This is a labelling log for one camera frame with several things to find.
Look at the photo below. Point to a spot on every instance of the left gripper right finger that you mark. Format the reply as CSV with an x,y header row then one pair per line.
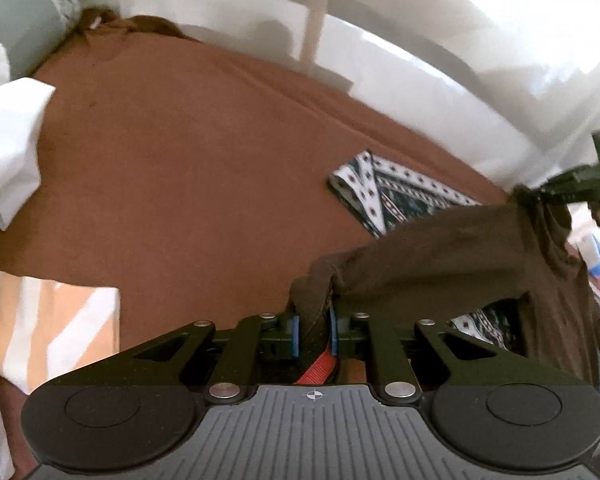
x,y
489,405

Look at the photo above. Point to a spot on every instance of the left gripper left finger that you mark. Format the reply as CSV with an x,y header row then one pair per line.
x,y
135,407

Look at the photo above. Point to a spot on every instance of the dark brown garment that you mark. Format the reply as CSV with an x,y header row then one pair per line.
x,y
456,262

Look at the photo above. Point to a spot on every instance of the blue white tissue pack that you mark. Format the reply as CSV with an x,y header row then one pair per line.
x,y
589,250

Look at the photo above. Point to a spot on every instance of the orange white striped cloth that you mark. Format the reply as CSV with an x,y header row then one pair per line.
x,y
49,328

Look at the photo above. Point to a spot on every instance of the patterned navy white rug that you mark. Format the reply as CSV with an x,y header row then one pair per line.
x,y
383,194

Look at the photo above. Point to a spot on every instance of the rust brown bed sheet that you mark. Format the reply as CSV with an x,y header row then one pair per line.
x,y
194,179

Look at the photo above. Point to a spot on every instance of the white crumpled cloth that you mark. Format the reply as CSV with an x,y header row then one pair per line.
x,y
23,104

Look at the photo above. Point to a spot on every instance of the grey bolster pillow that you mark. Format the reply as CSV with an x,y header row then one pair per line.
x,y
31,29

